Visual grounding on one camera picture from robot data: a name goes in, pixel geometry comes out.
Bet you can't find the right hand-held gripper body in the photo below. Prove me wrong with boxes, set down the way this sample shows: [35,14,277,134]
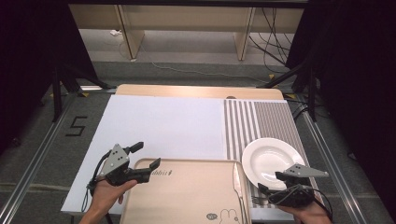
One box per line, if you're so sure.
[269,163,330,208]

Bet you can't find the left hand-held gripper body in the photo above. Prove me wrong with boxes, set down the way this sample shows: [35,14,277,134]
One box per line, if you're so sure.
[98,143,151,187]

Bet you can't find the silver fork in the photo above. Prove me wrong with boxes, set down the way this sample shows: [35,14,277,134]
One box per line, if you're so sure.
[250,195,273,208]

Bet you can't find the white ceramic plate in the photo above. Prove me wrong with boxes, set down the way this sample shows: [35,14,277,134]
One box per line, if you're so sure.
[241,137,306,191]

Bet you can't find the silver table knife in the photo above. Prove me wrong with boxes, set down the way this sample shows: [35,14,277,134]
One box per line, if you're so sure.
[233,161,248,224]

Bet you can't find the beige plastic tray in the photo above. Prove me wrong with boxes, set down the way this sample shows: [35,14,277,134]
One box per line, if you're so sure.
[120,158,252,224]

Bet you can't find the person's right hand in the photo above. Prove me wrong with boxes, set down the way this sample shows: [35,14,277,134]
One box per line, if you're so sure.
[278,201,332,224]

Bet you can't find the person's left hand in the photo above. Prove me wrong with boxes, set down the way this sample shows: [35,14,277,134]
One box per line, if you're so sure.
[90,179,138,216]

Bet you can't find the striped grey white placemat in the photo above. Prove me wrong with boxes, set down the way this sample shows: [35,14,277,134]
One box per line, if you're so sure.
[223,98,326,211]

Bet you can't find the light wooden table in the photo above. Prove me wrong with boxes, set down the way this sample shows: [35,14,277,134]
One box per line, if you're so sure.
[115,83,285,101]

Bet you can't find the black metal stand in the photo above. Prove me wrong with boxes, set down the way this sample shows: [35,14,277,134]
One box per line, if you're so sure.
[50,63,118,123]
[257,58,319,123]

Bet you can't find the black curtain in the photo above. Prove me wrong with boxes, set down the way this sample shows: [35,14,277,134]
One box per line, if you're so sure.
[0,0,98,153]
[285,0,396,216]

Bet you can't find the beige background desk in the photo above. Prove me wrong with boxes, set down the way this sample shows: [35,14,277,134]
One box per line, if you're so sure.
[68,3,304,62]

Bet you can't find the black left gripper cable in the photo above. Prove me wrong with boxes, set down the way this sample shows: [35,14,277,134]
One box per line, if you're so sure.
[81,150,112,213]

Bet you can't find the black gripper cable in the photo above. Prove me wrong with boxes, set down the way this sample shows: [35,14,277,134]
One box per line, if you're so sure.
[311,187,334,220]
[81,150,112,213]

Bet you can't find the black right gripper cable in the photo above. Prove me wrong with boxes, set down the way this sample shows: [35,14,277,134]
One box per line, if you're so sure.
[311,187,334,220]

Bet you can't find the aluminium floor rail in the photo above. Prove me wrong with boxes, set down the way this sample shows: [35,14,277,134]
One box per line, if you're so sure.
[0,92,79,224]
[302,110,369,224]

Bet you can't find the bundle of black cables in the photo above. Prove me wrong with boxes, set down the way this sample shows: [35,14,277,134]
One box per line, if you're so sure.
[248,7,292,67]

